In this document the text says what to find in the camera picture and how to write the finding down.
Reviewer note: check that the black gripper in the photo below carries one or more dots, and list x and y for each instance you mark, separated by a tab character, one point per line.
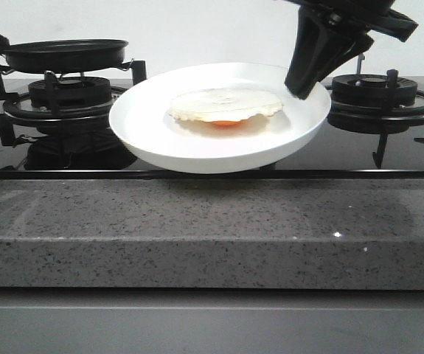
319	49

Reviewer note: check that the black frying pan mint handle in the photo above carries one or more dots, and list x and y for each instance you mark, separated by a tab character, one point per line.
65	56

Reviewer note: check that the fried egg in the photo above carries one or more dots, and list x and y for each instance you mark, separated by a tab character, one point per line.
224	106

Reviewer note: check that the white round plate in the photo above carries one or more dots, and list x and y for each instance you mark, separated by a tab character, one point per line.
140	119

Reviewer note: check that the right black burner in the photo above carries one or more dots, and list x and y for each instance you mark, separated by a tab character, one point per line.
373	90

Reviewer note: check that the black burner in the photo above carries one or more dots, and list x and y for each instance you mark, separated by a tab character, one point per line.
72	92
373	90

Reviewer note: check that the left black pan support grate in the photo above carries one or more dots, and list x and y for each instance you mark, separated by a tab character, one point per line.
62	138

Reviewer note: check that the black pan support grate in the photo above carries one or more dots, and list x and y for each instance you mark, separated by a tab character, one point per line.
378	121
62	138

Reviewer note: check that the black glass gas hob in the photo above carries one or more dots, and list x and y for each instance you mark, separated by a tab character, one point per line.
344	139

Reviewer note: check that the left black burner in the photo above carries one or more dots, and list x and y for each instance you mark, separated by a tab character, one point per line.
72	92

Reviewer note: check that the right black pan support grate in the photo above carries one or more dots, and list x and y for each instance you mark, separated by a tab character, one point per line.
378	121

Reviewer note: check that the grey cabinet front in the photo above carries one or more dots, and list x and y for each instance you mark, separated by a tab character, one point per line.
165	321

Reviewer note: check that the silver wire pan reducer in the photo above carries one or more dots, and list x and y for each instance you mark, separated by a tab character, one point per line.
6	70

